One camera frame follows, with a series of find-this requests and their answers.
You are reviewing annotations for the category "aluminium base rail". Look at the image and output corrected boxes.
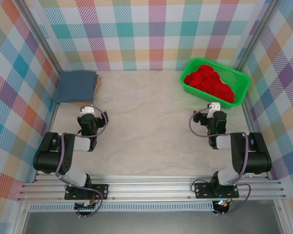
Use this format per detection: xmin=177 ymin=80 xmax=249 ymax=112
xmin=17 ymin=174 xmax=286 ymax=202

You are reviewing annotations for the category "red printed t-shirt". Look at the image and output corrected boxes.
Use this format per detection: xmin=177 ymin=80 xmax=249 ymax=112
xmin=184 ymin=64 xmax=236 ymax=103

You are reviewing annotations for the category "aluminium corner post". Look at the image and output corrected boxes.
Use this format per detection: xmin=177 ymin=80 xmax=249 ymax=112
xmin=234 ymin=0 xmax=280 ymax=71
xmin=17 ymin=0 xmax=63 ymax=74

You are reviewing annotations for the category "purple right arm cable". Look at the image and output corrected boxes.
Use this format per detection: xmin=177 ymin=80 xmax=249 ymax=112
xmin=189 ymin=106 xmax=252 ymax=216

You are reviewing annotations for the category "green plastic basket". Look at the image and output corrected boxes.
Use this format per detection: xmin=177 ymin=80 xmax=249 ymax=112
xmin=180 ymin=57 xmax=251 ymax=110

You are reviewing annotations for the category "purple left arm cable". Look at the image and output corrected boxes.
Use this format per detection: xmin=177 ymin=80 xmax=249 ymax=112
xmin=55 ymin=106 xmax=110 ymax=219

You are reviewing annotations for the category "folded blue t-shirt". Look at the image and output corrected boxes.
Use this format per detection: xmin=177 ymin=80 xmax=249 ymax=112
xmin=53 ymin=70 xmax=99 ymax=104

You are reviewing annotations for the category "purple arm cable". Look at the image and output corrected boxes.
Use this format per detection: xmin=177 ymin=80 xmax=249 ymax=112
xmin=189 ymin=106 xmax=252 ymax=216
xmin=55 ymin=106 xmax=110 ymax=219

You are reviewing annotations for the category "white slotted cable duct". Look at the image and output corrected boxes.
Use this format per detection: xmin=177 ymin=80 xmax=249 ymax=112
xmin=29 ymin=203 xmax=214 ymax=213

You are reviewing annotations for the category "small circuit board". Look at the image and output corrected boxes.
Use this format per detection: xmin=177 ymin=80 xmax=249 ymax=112
xmin=74 ymin=201 xmax=98 ymax=211
xmin=213 ymin=199 xmax=230 ymax=213

